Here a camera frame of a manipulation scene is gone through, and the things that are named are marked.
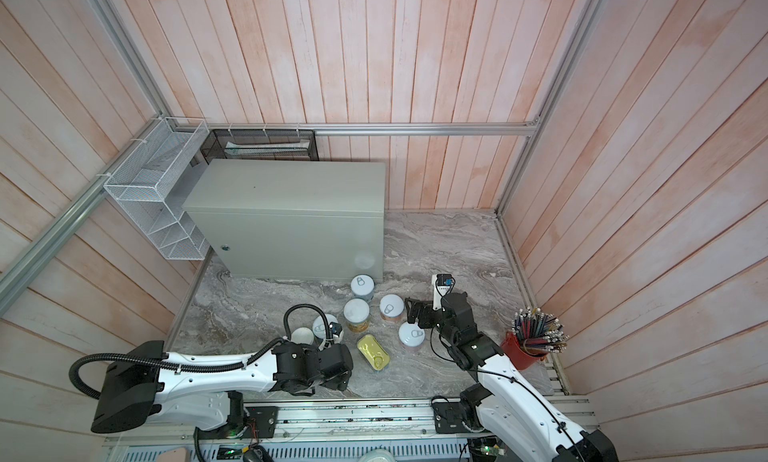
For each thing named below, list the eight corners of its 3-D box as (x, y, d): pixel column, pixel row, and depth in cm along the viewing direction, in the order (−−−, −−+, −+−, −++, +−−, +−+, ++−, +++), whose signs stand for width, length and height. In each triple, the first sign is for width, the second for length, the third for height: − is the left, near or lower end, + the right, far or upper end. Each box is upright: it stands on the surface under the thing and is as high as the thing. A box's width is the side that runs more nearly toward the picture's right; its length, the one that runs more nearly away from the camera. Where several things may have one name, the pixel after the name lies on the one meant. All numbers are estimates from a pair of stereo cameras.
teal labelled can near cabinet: (351, 300, 97) (349, 292, 92) (352, 282, 101) (351, 274, 97) (374, 300, 97) (374, 292, 92) (374, 282, 101) (374, 274, 97)
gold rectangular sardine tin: (354, 350, 87) (353, 343, 83) (367, 337, 90) (367, 331, 86) (378, 375, 83) (378, 370, 79) (391, 361, 85) (392, 355, 81)
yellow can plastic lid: (345, 332, 90) (342, 322, 84) (346, 310, 95) (344, 298, 89) (369, 333, 90) (368, 322, 84) (369, 310, 95) (369, 298, 89)
